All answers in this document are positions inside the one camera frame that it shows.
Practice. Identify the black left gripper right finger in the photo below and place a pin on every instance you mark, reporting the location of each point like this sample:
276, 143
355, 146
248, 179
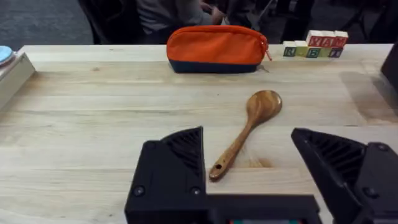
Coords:
348, 174

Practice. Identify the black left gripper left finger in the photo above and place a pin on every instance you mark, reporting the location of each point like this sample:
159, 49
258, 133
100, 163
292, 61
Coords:
174, 174

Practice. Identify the wooden spoon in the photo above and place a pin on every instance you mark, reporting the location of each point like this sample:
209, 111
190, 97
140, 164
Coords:
250, 125

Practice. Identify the orange and navy zip bag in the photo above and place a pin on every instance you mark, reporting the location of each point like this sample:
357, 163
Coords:
215, 49

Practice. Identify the lettered toy blocks heap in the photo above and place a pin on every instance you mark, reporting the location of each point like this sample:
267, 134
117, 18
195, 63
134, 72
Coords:
315, 44

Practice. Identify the person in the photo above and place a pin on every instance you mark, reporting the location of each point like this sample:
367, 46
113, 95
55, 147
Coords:
174, 15

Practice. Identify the pale flat box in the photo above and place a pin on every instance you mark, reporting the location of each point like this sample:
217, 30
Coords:
12, 77

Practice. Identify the light blue disc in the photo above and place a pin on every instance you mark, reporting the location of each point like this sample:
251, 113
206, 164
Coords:
4, 54

